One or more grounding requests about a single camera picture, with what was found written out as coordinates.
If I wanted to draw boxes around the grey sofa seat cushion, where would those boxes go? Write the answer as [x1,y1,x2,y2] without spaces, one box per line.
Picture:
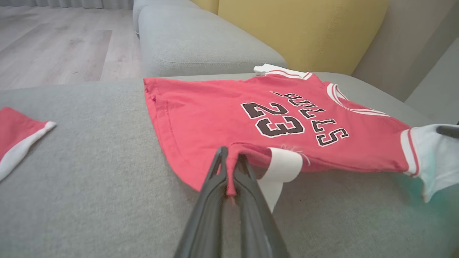
[138,5,288,78]
[132,0,200,33]

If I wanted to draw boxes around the red shorts with white trim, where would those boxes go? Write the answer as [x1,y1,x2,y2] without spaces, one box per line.
[0,106,57,182]

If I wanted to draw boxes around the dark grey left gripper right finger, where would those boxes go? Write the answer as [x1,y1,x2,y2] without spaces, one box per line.
[233,154,290,258]

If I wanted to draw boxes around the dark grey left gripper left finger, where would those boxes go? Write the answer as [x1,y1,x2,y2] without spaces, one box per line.
[174,146,229,258]

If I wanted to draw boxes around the yellow sofa back cushion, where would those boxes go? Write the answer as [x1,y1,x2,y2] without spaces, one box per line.
[190,0,219,15]
[218,0,390,76]

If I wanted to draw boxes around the red Bulls 23 jersey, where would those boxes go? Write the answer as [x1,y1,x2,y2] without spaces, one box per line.
[143,63,459,212]

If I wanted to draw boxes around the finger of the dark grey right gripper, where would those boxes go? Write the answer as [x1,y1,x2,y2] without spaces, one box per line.
[436,124,459,140]

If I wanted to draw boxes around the large grey sofa chaise seat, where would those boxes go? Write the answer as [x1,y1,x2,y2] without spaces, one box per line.
[0,72,459,258]

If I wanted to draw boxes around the grey pleated curtain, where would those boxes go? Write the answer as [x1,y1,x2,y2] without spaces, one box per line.
[0,0,134,10]

